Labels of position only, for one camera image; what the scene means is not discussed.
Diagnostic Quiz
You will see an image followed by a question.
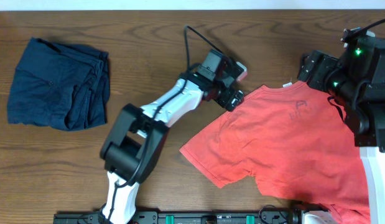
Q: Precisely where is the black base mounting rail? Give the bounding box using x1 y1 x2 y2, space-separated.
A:
53 208 303 224

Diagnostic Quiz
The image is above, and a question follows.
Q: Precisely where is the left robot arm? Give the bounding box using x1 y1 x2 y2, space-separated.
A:
98 50 248 223

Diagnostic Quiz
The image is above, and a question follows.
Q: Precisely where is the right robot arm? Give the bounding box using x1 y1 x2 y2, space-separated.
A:
297 28 385 223

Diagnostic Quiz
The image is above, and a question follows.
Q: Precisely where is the folded navy blue garment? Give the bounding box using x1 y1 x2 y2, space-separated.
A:
7 38 110 131

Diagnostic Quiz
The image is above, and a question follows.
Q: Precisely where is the red orange t-shirt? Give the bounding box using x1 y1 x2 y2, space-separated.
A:
180 82 370 223

